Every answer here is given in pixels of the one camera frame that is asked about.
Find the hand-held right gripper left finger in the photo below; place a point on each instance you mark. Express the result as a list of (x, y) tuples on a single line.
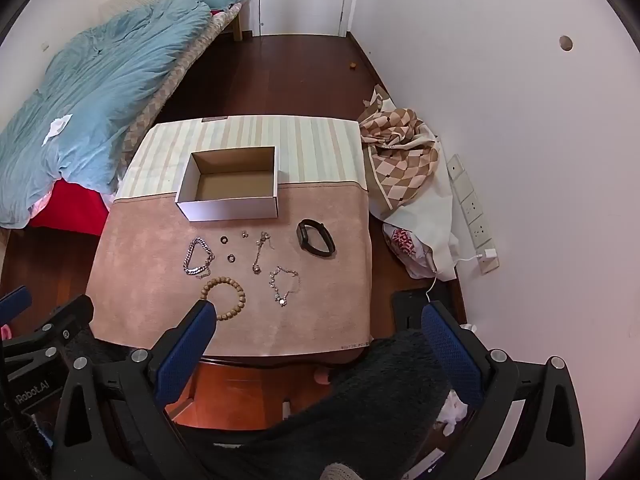
[(185, 355)]

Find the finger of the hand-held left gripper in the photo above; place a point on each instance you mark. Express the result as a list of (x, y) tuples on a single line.
[(15, 302), (70, 317)]

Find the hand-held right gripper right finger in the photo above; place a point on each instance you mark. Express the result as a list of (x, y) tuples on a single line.
[(450, 355)]

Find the white cardboard box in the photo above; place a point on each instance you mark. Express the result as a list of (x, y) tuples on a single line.
[(225, 210)]

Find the black smart band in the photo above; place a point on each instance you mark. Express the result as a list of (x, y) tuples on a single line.
[(303, 235)]

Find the white crumpled tissue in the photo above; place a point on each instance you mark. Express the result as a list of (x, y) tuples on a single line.
[(452, 410), (59, 127)]

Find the black floor scale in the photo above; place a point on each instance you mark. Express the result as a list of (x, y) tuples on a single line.
[(407, 310)]

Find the white charger plug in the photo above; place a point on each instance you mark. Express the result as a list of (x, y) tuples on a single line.
[(489, 255)]

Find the red bed sheet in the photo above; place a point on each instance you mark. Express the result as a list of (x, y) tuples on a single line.
[(75, 207)]

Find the red print plastic bag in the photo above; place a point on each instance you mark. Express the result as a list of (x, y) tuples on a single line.
[(405, 245)]

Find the pink striped table cloth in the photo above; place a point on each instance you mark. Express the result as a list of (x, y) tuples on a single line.
[(310, 300)]

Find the checkered brown cloth pile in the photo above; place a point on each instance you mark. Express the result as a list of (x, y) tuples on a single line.
[(425, 220)]

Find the beige checkered cloth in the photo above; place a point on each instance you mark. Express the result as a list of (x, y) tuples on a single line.
[(400, 160)]

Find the bed with checkered mattress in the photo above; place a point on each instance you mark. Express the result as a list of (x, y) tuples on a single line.
[(150, 120)]

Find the blue duvet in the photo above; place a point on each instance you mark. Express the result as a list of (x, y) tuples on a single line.
[(100, 100)]

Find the white wall socket row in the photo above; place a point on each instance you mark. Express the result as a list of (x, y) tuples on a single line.
[(467, 205)]

